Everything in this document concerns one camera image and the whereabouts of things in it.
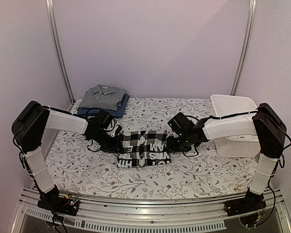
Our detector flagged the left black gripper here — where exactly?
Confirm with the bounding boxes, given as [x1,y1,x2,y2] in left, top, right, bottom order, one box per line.
[91,130,124,153]

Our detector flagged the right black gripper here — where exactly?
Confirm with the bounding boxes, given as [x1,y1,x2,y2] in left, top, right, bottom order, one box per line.
[166,133,192,153]

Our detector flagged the black white checkered shirt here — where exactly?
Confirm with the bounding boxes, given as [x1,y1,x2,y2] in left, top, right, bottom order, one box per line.
[117,130,171,168]

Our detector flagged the blue checkered shirt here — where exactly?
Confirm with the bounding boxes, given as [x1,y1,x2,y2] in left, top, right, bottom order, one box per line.
[77,94,129,118]

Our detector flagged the grey polo shirt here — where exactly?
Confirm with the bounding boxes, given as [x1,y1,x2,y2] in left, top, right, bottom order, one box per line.
[79,84,127,110]

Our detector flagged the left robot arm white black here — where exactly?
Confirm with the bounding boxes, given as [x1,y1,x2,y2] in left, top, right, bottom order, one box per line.
[11,100,119,211]

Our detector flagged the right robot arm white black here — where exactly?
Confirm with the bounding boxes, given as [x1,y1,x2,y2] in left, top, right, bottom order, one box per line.
[166,103,291,212]

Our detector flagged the floral patterned table cloth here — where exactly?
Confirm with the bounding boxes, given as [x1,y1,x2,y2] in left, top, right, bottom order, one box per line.
[38,98,262,200]

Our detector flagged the white plastic basket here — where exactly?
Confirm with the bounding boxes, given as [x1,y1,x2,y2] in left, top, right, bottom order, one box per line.
[210,94,260,158]

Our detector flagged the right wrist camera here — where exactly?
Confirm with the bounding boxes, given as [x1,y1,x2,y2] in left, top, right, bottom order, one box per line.
[167,112,194,134]

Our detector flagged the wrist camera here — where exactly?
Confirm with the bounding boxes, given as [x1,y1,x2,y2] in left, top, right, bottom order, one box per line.
[167,112,194,134]
[94,110,115,132]

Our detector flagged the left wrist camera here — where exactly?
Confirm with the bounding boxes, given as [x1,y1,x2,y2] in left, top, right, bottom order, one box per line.
[94,110,115,132]

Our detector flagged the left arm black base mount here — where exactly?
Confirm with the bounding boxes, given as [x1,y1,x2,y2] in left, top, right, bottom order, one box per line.
[37,194,80,216]

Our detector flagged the aluminium front rail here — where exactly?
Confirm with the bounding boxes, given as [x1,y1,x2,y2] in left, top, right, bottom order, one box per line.
[11,188,291,233]

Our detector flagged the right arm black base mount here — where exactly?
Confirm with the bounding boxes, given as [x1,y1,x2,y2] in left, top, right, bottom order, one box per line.
[224,193,266,216]

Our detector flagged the right aluminium frame post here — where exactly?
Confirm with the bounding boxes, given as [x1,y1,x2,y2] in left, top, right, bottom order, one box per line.
[230,0,257,96]

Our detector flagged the aluminium frame post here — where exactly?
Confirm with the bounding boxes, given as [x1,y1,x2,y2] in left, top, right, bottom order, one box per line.
[45,0,75,104]
[230,0,257,96]

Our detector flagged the left aluminium frame post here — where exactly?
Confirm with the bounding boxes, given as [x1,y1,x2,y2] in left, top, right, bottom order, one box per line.
[45,0,75,104]

